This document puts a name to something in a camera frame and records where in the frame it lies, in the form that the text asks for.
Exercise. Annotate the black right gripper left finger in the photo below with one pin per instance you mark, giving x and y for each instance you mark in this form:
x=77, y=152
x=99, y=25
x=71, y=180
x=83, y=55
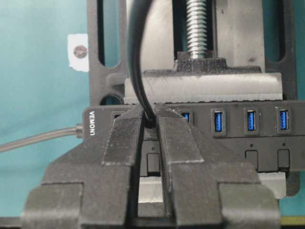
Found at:
x=93, y=186

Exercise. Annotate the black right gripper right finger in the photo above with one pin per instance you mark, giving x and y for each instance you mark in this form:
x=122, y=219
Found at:
x=209, y=186

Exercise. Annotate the black multi-port USB hub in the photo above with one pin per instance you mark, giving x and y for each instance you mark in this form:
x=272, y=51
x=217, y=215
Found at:
x=270, y=134

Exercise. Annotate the black bench vise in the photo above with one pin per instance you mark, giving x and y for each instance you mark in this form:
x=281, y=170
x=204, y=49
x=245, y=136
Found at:
x=233, y=70

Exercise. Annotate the white tape with black dot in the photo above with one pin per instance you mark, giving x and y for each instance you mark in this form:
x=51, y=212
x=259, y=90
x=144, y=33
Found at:
x=78, y=52

